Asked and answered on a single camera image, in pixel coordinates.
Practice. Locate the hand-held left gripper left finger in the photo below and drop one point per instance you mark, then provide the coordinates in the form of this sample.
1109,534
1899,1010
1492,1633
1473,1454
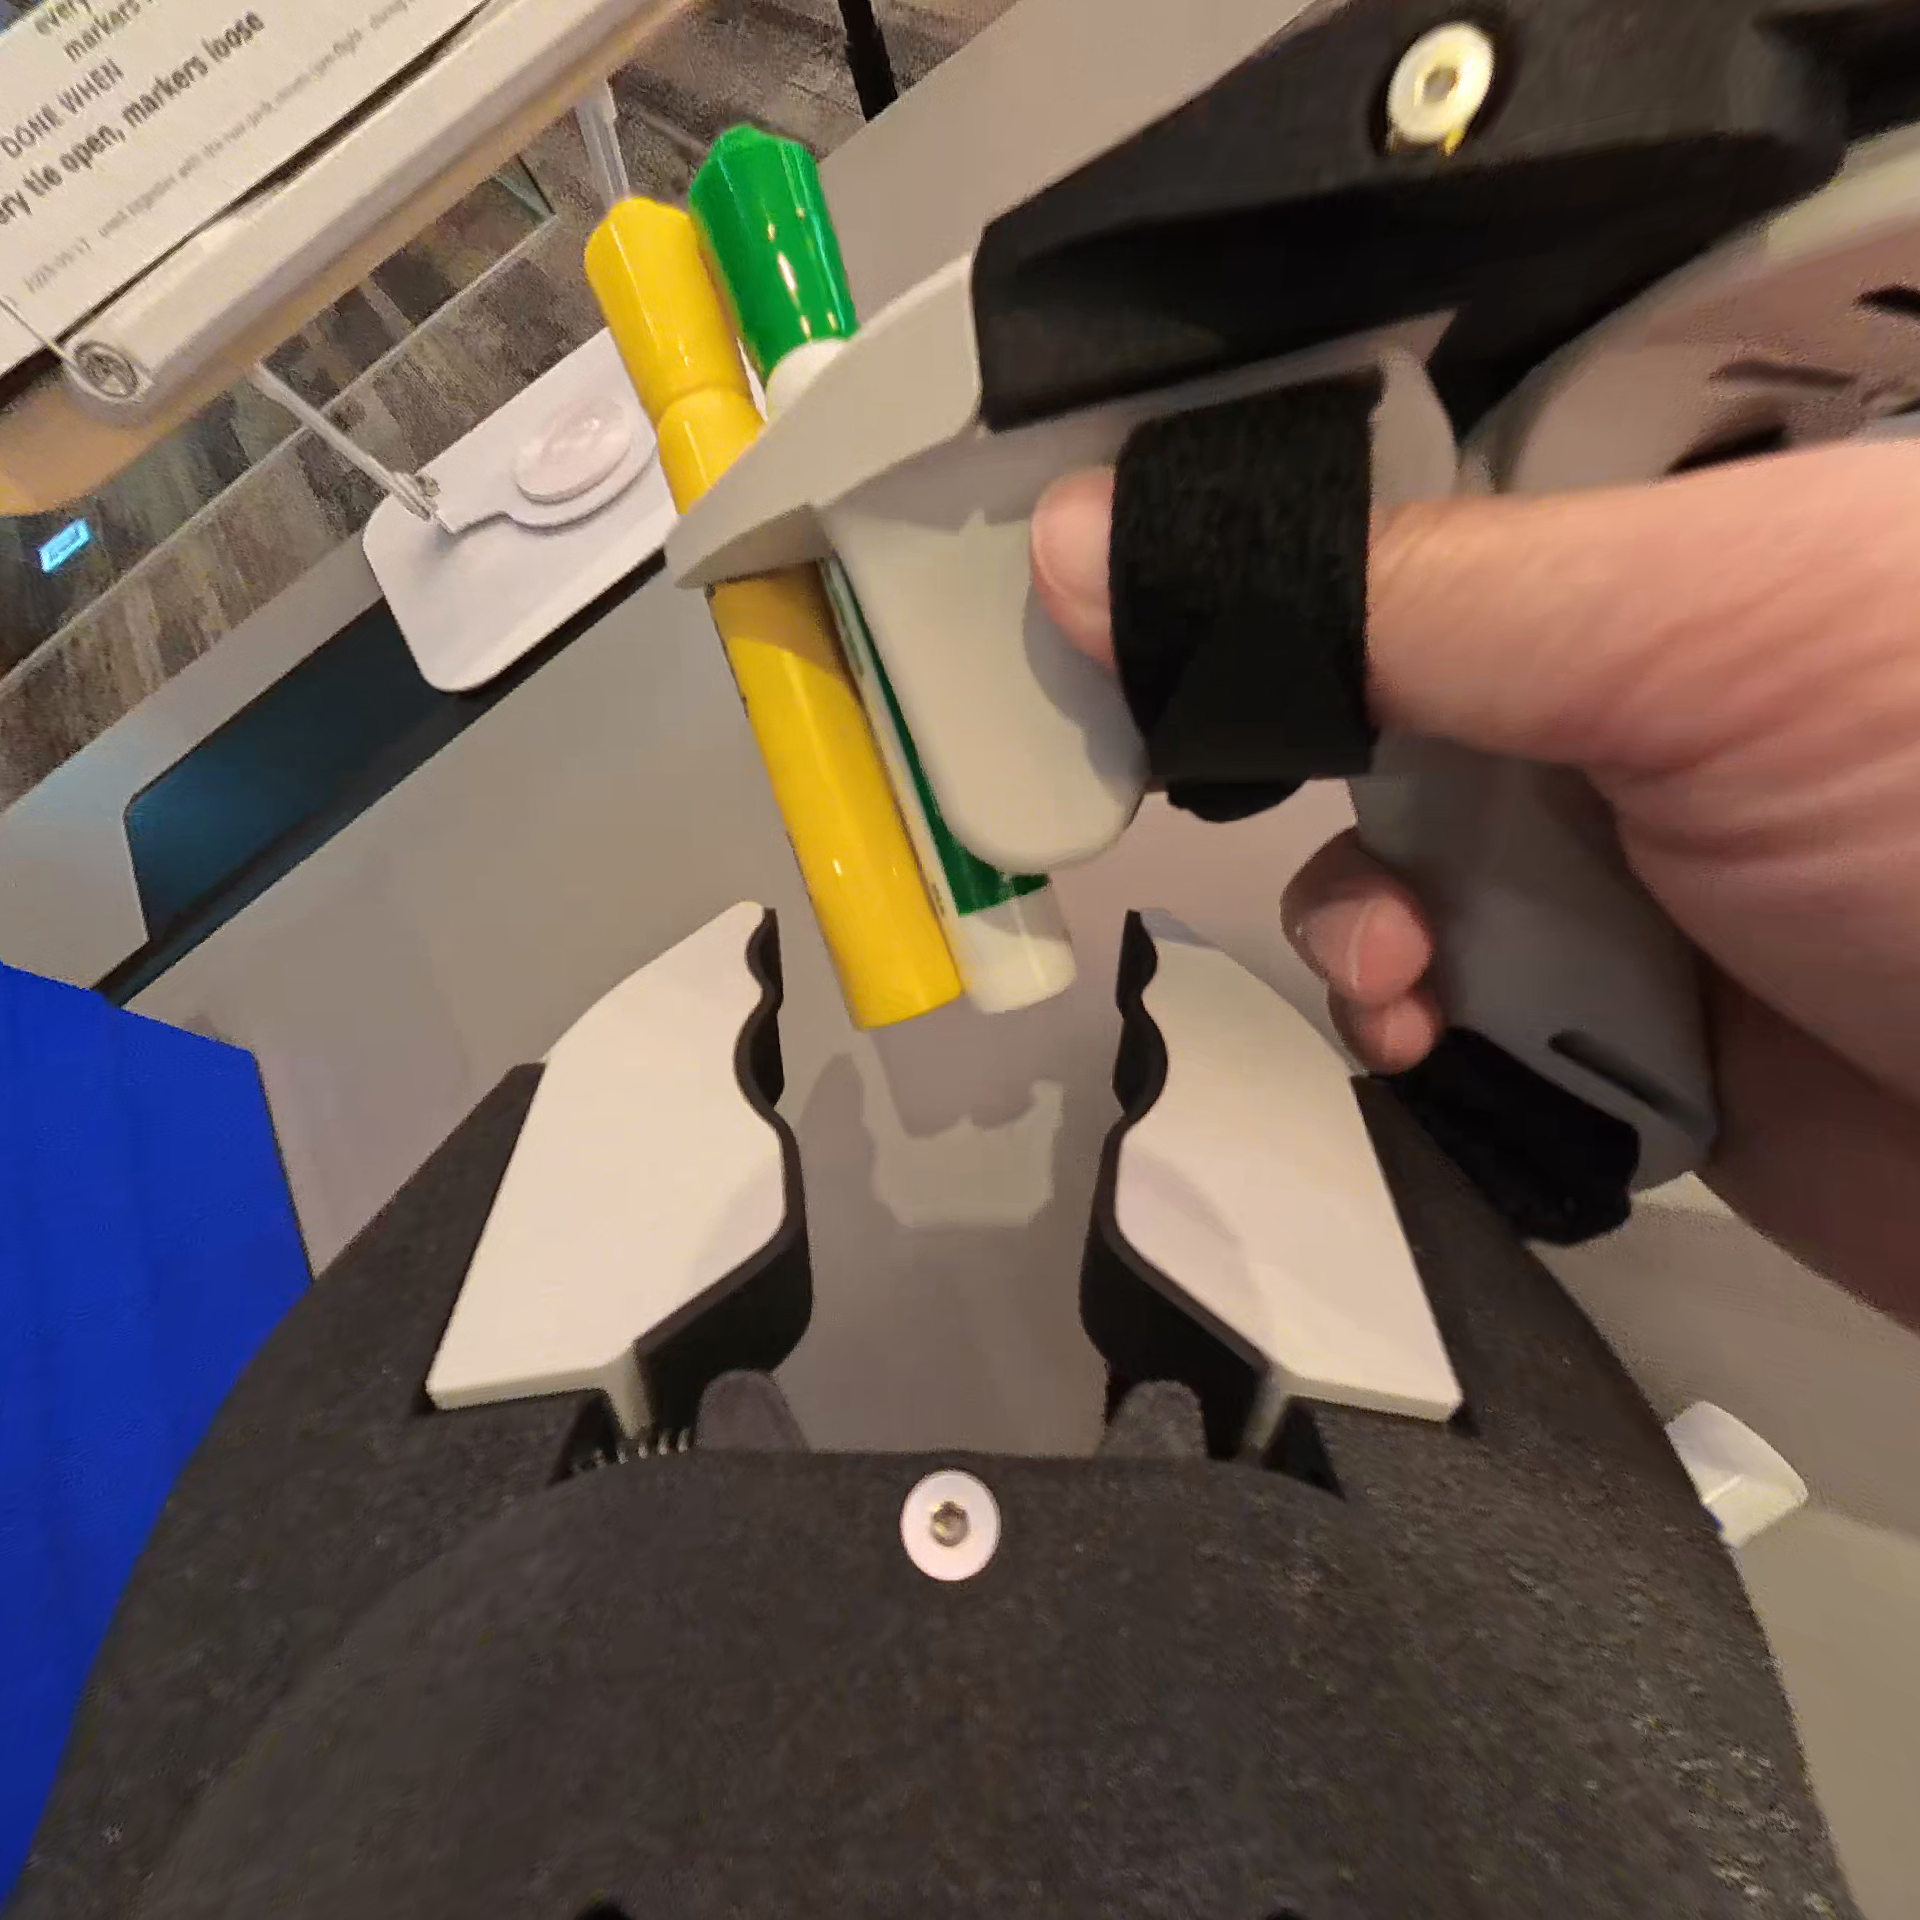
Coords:
630,1186

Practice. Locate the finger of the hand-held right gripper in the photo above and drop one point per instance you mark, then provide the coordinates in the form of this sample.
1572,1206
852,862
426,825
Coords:
887,419

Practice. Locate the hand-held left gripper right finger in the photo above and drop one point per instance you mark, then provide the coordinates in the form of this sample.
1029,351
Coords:
1273,1199

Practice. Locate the green dry erase marker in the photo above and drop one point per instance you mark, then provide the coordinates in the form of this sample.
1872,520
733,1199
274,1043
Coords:
772,240

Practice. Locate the yellow marker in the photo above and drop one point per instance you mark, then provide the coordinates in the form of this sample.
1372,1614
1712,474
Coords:
812,750

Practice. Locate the person's right hand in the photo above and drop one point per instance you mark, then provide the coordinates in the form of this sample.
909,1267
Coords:
1695,673

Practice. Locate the black pole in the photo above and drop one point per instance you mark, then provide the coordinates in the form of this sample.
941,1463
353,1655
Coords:
864,53

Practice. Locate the white sign stand base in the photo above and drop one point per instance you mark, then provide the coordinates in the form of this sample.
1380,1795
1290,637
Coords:
482,597

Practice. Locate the blue cloth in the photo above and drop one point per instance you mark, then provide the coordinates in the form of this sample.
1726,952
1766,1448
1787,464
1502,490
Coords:
119,1276

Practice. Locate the dark glossy panel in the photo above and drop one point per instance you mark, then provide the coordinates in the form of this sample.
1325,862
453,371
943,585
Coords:
256,782

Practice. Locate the printed instruction sign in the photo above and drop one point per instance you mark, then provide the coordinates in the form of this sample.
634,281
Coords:
226,136

